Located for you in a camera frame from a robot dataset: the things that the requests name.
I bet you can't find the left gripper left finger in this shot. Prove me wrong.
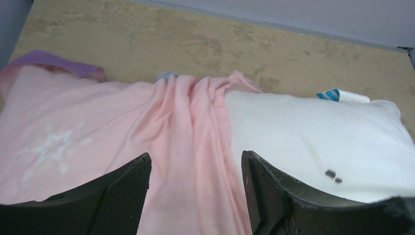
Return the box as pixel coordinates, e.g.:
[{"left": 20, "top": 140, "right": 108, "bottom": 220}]
[{"left": 0, "top": 153, "right": 151, "bottom": 235}]

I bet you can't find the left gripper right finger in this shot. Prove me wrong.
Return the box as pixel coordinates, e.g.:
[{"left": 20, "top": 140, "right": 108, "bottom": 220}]
[{"left": 241, "top": 151, "right": 415, "bottom": 235}]

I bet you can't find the white pillow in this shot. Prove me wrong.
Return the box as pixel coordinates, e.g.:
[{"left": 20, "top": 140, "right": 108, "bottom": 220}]
[{"left": 225, "top": 90, "right": 415, "bottom": 203}]

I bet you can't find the pink purple printed pillowcase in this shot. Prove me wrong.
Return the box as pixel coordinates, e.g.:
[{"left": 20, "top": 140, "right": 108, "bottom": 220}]
[{"left": 0, "top": 51, "right": 258, "bottom": 235}]

